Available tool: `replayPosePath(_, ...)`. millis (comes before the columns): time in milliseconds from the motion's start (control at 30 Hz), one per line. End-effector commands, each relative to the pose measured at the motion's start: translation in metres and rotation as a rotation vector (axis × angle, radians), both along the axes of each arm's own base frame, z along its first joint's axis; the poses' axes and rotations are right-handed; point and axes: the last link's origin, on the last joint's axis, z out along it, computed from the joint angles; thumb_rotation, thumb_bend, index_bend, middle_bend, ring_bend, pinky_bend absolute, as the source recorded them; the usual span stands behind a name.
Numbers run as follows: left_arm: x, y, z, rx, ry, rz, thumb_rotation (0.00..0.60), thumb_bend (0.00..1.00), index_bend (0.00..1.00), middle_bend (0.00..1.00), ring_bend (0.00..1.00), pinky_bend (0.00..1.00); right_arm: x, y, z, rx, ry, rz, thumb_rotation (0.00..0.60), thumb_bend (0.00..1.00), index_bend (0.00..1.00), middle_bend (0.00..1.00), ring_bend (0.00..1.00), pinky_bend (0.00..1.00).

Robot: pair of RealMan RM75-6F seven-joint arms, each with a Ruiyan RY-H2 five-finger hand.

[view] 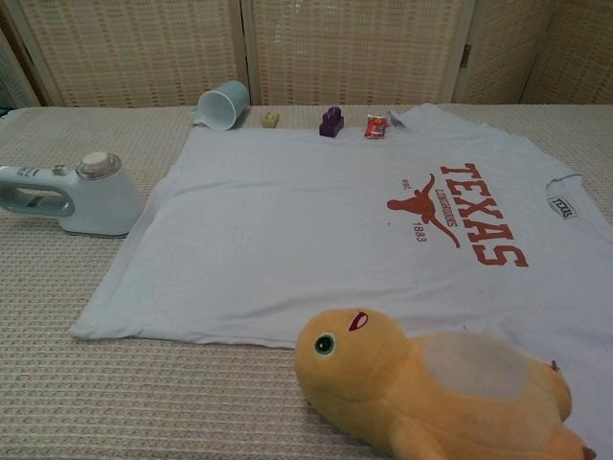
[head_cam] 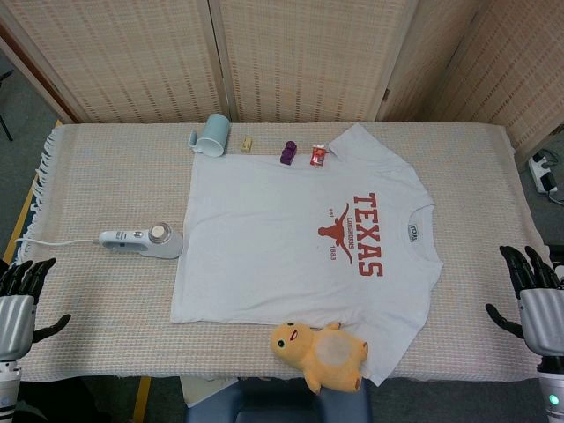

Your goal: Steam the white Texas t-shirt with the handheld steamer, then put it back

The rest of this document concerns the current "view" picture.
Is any white handheld garment steamer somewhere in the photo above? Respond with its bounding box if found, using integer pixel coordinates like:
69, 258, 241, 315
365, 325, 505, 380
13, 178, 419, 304
0, 151, 144, 240

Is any white Texas Longhorns t-shirt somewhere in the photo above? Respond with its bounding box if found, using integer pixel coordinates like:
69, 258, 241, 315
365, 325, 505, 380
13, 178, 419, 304
68, 103, 613, 435

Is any purple toy brick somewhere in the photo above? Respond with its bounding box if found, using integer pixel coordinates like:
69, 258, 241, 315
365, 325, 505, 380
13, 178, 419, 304
318, 106, 347, 138

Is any red snack packet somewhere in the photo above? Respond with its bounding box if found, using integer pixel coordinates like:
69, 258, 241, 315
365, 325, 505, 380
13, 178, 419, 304
362, 113, 389, 142

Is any light blue plastic mug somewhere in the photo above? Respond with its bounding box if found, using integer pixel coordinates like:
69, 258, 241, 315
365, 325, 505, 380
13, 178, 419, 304
191, 80, 250, 131

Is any woven folding screen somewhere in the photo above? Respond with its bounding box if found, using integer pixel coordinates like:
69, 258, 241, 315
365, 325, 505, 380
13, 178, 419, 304
0, 0, 613, 110

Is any yellow plush duck toy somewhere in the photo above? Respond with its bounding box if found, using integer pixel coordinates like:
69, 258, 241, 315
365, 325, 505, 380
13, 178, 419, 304
292, 309, 600, 460

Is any beige woven tablecloth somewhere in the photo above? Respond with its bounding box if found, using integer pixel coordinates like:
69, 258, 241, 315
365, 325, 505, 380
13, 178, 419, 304
0, 103, 613, 460

